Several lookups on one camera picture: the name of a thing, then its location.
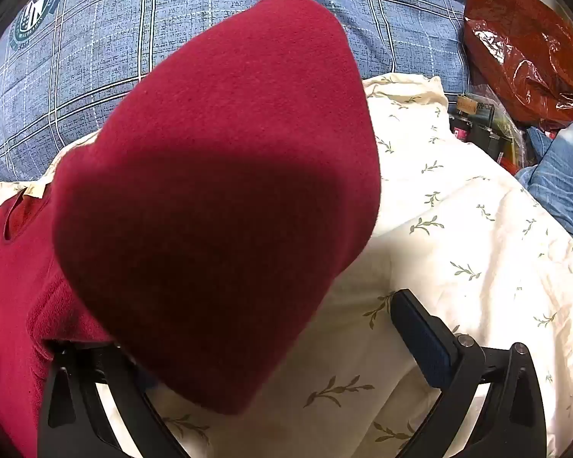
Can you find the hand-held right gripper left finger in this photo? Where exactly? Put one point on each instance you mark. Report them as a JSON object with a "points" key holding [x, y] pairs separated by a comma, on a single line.
{"points": [[79, 391]]}

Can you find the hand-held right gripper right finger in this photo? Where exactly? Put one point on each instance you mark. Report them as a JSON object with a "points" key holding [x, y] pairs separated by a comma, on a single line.
{"points": [[425, 341]]}

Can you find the dark red knit sweater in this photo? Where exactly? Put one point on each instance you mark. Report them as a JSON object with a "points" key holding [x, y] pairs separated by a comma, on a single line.
{"points": [[219, 152]]}

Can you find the cream leaf-print sheet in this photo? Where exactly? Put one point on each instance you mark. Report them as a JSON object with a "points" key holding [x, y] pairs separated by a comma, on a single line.
{"points": [[458, 248]]}

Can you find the blue denim jeans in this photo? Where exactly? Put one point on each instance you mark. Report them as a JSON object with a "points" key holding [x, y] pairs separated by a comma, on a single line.
{"points": [[563, 176]]}

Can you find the red plastic bag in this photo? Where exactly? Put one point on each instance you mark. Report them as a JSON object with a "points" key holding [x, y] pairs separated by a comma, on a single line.
{"points": [[515, 33]]}

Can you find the blue plaid pillow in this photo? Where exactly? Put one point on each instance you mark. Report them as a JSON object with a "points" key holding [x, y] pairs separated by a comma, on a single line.
{"points": [[124, 33]]}

